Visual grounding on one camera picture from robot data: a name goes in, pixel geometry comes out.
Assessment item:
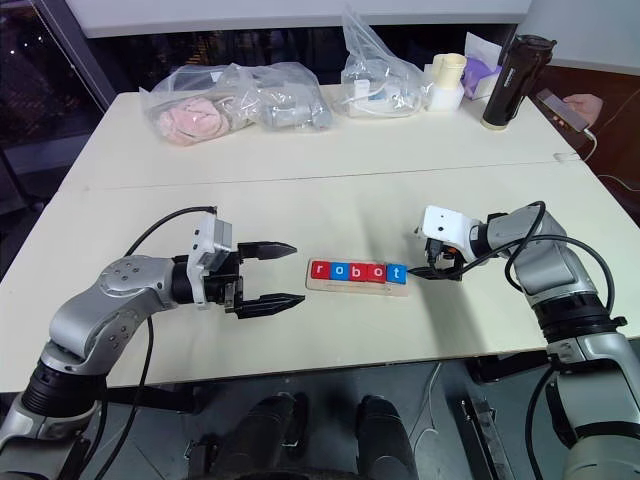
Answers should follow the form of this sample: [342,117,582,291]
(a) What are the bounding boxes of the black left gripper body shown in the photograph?
[202,242,246,320]

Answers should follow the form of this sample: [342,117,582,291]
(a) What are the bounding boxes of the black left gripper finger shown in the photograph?
[238,240,297,262]
[235,293,306,321]

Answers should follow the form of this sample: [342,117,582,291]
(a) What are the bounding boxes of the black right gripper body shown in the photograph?
[424,238,464,274]

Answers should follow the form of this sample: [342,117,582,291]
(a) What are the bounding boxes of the smartphone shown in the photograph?
[534,88,591,132]

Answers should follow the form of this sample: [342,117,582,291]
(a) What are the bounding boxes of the wooden letter tray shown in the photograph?
[305,257,410,298]

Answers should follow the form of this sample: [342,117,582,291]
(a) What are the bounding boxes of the person's bare hand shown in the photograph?
[562,93,606,126]

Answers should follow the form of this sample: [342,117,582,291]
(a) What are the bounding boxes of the dark rounded shape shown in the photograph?
[357,394,416,480]
[234,392,309,480]

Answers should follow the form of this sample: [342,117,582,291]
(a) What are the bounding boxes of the pink soft item in bag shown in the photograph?
[158,97,234,145]

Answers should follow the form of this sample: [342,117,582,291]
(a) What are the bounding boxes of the white foam block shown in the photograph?
[427,82,466,112]

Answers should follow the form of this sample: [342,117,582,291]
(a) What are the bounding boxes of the large clear plastic bag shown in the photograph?
[139,62,335,148]

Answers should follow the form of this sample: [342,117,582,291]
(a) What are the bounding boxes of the black metal strut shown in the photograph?
[458,397,506,480]

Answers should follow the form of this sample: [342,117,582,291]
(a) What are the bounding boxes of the white purple tissue pack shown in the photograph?
[462,30,503,101]

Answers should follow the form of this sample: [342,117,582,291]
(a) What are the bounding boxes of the black thermos bottle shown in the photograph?
[482,33,558,134]

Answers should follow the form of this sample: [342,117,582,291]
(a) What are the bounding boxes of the cream tape roll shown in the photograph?
[430,52,468,90]

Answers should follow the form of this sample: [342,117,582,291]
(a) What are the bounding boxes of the tall clear plastic bag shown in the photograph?
[339,3,431,120]

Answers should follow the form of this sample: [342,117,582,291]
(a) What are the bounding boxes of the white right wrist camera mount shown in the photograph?
[422,204,474,251]

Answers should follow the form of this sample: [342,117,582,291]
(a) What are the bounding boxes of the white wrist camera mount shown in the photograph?
[422,204,474,251]
[185,213,235,309]

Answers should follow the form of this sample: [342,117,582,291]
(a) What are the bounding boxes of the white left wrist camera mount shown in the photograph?
[185,213,235,309]

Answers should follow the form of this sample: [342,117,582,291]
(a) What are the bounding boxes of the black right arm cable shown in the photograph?
[427,200,619,480]

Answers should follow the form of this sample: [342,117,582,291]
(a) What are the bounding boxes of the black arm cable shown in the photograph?
[427,200,619,480]
[97,205,220,480]

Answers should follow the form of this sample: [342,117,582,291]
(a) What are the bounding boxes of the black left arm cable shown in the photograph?
[97,205,220,480]

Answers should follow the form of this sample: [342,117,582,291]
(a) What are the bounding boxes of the black table frame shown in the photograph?
[102,349,551,416]

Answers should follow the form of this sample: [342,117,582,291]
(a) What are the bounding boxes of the thin white cable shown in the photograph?
[409,362,444,451]

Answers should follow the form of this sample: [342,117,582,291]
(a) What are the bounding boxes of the white charging cable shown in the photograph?
[552,128,599,162]

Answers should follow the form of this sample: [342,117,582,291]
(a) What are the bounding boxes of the dark metal window post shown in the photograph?
[37,0,119,114]

